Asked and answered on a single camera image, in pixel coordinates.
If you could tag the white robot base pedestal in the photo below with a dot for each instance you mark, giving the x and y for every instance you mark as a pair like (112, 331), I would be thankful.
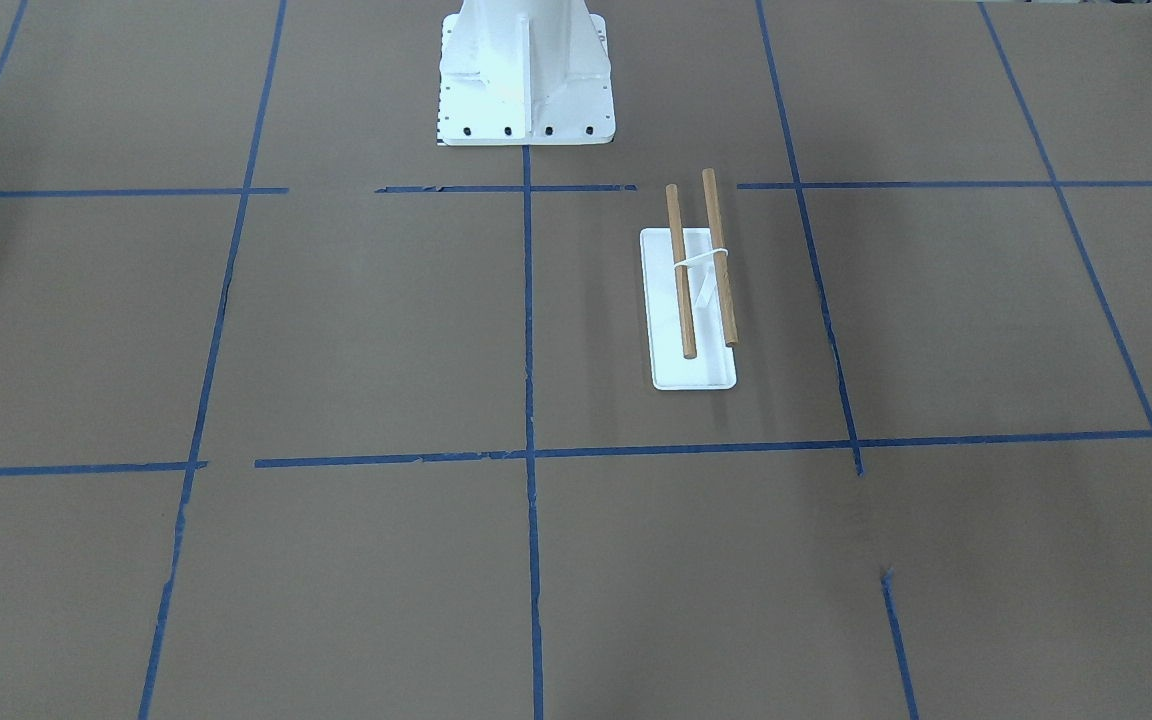
(525, 73)

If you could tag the white rack wire bracket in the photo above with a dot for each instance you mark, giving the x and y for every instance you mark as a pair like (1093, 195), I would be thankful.
(711, 266)

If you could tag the wooden rack rod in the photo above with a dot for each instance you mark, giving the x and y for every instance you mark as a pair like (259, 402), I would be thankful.
(715, 217)
(681, 273)

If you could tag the white rack base tray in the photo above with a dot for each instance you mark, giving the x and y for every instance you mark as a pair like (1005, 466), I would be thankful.
(714, 368)

